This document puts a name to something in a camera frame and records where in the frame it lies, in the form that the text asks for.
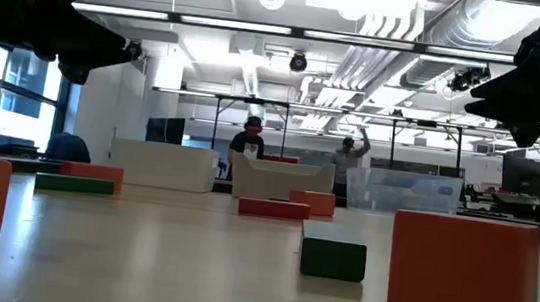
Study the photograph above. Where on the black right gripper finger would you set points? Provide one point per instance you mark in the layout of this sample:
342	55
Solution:
528	82
524	120

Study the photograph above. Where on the clear plastic bin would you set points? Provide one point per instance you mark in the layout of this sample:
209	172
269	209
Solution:
396	189

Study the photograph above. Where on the black ceiling camera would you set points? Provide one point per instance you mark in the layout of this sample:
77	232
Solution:
466	78
298	62
135	50

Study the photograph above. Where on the black background metal frame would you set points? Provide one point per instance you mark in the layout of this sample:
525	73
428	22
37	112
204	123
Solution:
235	99
426	123

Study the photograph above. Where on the dark blue chair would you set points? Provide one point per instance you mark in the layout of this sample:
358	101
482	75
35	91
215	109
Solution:
68	149

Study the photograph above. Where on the large window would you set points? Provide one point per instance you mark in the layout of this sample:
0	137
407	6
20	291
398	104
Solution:
21	125

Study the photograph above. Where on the person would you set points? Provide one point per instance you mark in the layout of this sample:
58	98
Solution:
246	143
346	161

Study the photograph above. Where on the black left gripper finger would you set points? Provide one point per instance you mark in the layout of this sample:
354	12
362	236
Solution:
76	32
77	70

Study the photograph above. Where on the grey plastic bin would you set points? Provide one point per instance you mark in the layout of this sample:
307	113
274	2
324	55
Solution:
277	182

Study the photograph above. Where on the red crate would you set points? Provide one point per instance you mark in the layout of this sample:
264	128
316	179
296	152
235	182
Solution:
281	159

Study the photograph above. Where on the black monitor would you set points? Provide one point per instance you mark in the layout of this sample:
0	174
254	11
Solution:
165	130
521	175

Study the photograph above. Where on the black aluminium table frame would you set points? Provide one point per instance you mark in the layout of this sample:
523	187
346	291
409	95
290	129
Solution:
27	167

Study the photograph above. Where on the white plastic bin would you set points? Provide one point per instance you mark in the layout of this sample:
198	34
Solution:
162	167

